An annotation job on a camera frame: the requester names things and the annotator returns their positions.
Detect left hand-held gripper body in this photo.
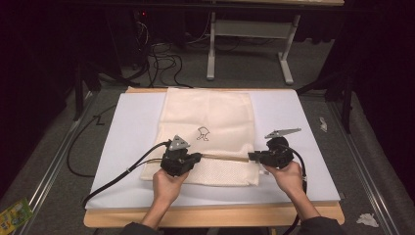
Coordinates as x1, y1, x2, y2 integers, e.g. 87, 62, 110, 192
160, 134, 192, 177

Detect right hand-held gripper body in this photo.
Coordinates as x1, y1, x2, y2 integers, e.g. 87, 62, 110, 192
260, 127, 302, 170

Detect cream mesh laundry bag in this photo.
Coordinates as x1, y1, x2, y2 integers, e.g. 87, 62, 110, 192
139, 86, 262, 188

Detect person's right hand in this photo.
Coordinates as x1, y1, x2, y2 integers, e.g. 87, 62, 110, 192
261, 160, 305, 198

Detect person's left hand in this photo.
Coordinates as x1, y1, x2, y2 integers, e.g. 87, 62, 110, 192
152, 167, 191, 206

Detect white table mat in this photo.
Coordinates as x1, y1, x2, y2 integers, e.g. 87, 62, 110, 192
84, 89, 342, 212

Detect black metal stand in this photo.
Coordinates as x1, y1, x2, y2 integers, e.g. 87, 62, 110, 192
71, 58, 103, 122
296, 70, 356, 135

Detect large crumpled white tissue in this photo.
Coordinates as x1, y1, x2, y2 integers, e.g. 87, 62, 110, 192
355, 212, 380, 229

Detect green printed packet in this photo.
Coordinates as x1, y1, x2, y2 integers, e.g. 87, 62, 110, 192
0, 197, 34, 235

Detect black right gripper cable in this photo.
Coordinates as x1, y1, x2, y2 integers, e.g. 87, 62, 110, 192
281, 143, 309, 235

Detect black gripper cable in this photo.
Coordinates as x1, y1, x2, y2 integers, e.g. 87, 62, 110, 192
281, 143, 309, 235
81, 139, 172, 209

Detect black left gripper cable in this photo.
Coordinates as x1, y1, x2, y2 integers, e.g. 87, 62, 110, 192
81, 139, 172, 209

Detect metal floor rail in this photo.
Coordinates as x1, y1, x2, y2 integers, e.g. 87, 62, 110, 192
15, 91, 96, 235
327, 101, 394, 235

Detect bundle of black floor cables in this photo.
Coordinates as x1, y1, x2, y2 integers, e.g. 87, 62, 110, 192
129, 19, 194, 90

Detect white metal table frame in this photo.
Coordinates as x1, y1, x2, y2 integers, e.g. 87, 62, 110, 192
206, 0, 346, 86

